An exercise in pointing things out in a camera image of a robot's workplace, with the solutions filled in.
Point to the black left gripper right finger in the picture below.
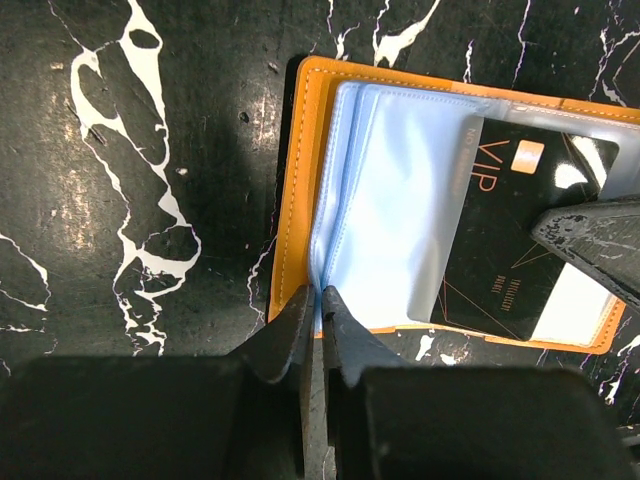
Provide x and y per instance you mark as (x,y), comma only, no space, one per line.
(389,419)

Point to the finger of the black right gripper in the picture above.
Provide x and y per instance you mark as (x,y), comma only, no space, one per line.
(600,239)

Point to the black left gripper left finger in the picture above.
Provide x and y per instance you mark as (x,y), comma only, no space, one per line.
(242,415)

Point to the black VIP credit card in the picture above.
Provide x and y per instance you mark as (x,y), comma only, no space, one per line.
(498,280)

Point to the orange leather card holder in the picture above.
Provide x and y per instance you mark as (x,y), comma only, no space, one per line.
(378,168)

